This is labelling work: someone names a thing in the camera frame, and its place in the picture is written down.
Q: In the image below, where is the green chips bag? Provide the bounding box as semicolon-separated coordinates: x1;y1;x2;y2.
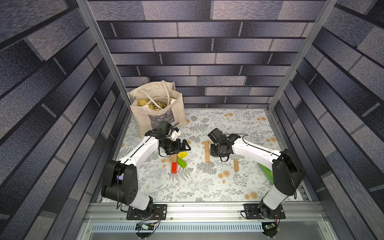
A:
259;164;274;184

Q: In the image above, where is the circuit board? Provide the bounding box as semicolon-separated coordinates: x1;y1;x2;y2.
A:
262;223;278;231
135;222;156;231

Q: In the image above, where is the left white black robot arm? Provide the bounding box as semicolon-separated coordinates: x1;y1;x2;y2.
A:
101;121;191;219

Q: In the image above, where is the aluminium front rail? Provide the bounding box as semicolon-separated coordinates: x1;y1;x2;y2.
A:
77;202;337;240

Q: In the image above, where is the red block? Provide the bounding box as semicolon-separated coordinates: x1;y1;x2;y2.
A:
171;163;178;174

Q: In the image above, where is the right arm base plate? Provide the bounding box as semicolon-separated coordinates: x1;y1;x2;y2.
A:
243;203;286;220

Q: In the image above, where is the green block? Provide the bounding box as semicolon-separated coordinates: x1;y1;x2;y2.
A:
177;158;187;169

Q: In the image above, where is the right circuit board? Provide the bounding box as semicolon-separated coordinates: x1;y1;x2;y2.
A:
262;223;278;231

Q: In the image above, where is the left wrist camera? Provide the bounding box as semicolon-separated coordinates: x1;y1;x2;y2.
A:
171;128;181;141

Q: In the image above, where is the left circuit board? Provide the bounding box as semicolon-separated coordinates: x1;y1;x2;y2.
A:
135;222;156;231

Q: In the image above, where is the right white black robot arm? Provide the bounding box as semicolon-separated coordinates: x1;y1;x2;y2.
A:
208;129;305;219

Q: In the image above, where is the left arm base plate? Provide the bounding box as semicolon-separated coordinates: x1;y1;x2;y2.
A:
126;204;168;221

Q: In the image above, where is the yellow block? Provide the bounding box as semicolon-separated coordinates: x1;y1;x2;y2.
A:
178;152;188;159

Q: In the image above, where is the beige canvas tote bag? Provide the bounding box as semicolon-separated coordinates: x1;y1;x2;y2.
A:
128;80;187;137

